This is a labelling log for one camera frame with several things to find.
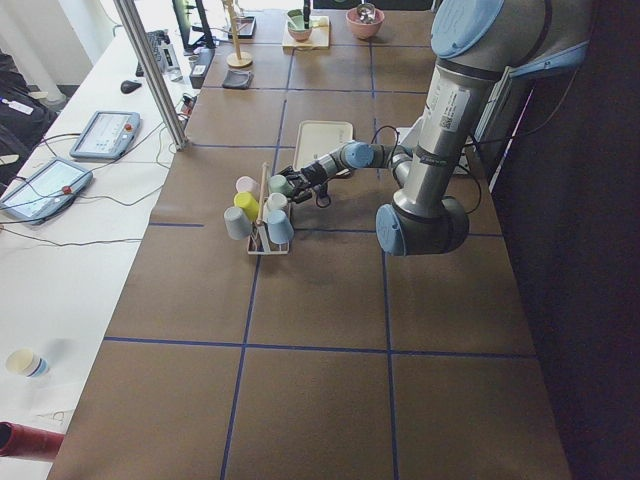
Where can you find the lower teach pendant tablet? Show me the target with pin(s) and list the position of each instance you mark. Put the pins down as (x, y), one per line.
(46, 192)

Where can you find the large pink bowl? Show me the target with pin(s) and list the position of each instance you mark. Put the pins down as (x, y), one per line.
(364, 20)

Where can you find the blue cup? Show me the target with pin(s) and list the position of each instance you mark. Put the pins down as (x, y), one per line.
(279, 227)

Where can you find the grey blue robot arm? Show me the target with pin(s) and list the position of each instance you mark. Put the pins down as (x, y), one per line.
(474, 42)

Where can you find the grey folded cloth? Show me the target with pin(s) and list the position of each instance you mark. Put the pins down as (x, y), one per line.
(237, 79)

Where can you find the white cup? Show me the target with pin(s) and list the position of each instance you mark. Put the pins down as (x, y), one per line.
(276, 201)

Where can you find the teach pendant tablet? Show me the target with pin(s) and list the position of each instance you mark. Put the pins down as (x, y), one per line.
(46, 192)
(107, 136)

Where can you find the paper cup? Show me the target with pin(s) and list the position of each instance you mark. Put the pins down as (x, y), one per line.
(25, 362)

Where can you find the cream rabbit tray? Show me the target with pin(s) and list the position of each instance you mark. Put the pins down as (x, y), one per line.
(317, 138)

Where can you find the red cylinder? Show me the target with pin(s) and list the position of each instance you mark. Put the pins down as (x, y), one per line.
(28, 443)

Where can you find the yellow cup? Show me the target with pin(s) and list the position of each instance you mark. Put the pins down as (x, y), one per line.
(248, 203)

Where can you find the wooden stand with round base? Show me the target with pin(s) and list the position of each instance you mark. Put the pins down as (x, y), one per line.
(237, 59)

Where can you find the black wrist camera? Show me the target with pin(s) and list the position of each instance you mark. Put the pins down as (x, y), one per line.
(322, 197)

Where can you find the grey cup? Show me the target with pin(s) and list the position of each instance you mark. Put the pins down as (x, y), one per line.
(237, 223)

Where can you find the white wire cup rack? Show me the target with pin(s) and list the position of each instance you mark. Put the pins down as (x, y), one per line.
(259, 243)

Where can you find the pink cup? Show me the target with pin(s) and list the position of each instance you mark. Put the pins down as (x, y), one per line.
(249, 185)

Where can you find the wooden cutting board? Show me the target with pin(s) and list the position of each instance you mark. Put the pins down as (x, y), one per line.
(318, 39)

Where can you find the black computer mouse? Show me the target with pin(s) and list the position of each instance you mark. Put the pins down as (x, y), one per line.
(129, 86)

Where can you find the upper teach pendant tablet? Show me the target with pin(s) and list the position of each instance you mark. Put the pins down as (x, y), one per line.
(107, 136)

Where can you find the green cup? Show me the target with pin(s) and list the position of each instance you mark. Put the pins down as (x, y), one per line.
(280, 184)

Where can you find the aluminium frame post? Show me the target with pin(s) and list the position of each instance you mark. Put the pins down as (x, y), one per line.
(135, 30)

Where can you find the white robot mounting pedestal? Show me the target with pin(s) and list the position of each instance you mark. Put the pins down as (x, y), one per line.
(409, 136)

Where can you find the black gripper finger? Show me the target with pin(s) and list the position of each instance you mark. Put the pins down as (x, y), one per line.
(289, 173)
(300, 195)

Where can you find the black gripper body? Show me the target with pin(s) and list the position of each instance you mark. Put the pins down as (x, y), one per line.
(312, 174)

